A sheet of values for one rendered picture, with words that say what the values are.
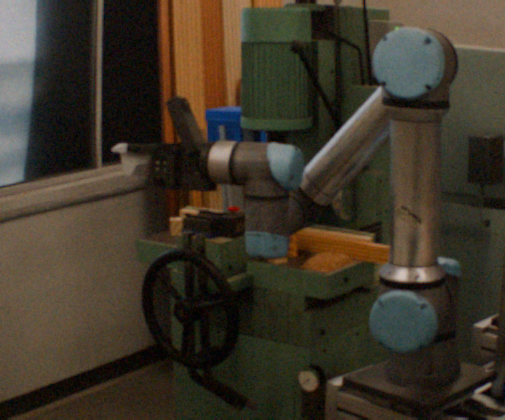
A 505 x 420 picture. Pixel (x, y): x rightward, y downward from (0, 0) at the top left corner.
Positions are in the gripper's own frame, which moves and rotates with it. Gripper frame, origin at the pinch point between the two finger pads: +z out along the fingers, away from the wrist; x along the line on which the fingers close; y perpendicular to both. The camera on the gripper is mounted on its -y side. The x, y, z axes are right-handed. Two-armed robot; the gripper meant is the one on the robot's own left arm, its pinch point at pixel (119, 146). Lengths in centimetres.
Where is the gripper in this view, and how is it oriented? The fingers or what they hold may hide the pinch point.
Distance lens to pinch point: 178.3
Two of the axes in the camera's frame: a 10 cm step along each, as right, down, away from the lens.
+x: 4.0, -0.4, 9.1
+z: -9.1, -0.7, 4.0
